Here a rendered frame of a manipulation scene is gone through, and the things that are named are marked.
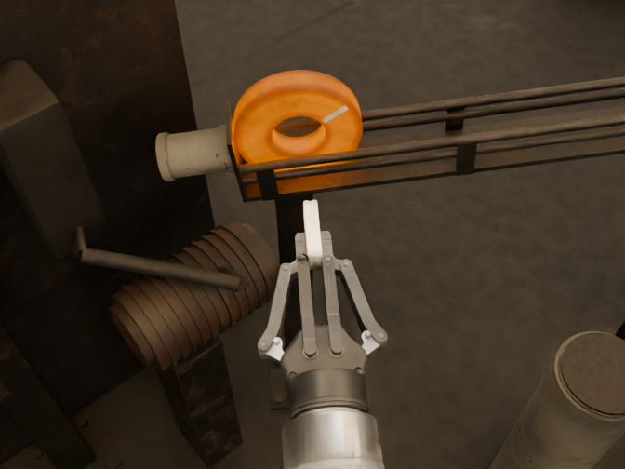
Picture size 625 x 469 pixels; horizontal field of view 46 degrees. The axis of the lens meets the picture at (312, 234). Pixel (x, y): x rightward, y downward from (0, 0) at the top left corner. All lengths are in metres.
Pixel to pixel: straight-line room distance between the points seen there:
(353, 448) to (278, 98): 0.39
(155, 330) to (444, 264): 0.84
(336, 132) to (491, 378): 0.78
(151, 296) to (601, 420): 0.57
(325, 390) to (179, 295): 0.35
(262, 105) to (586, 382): 0.51
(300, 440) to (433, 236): 1.08
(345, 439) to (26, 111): 0.47
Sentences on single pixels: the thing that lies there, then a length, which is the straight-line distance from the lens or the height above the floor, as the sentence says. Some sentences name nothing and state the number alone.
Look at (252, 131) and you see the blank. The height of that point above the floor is 0.72.
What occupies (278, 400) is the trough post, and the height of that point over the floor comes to 0.02.
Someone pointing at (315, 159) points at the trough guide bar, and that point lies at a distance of 0.88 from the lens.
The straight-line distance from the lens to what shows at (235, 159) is 0.87.
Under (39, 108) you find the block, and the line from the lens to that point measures 0.83.
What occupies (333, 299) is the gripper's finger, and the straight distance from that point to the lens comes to 0.73.
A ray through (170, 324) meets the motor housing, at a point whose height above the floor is 0.52.
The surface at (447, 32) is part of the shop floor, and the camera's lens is 2.20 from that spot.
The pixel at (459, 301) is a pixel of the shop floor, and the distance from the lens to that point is 1.59.
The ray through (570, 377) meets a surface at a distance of 0.96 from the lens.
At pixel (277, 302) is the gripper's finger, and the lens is 0.73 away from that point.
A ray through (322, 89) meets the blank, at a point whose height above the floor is 0.78.
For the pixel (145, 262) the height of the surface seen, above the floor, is 0.58.
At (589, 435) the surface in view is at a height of 0.46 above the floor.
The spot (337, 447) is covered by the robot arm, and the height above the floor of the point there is 0.73.
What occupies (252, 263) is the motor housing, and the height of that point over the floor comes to 0.52.
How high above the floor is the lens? 1.34
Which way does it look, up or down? 54 degrees down
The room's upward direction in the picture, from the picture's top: straight up
